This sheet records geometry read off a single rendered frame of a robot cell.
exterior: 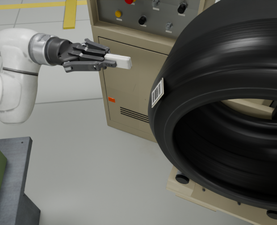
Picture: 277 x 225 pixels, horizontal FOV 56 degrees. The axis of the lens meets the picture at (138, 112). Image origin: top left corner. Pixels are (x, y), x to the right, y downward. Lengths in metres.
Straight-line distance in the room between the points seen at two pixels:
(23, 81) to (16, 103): 0.06
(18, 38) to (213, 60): 0.56
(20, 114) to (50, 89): 1.58
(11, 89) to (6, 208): 0.54
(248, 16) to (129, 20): 0.90
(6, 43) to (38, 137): 1.35
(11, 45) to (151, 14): 0.68
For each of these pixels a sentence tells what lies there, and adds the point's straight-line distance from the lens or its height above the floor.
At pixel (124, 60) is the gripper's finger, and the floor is 1.24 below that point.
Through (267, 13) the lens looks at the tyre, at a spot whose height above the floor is 1.43.
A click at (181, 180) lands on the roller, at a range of 0.85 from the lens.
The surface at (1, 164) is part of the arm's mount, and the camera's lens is 1.24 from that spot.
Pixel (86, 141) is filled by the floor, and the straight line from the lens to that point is 2.01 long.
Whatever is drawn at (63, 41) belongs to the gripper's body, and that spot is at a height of 1.24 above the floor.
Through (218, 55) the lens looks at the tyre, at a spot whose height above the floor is 1.39.
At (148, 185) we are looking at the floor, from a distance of 1.81.
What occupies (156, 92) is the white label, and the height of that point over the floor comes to 1.26.
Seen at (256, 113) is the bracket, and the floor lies 0.93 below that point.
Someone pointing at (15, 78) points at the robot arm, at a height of 1.15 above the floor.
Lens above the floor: 1.68
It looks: 52 degrees down
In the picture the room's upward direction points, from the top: straight up
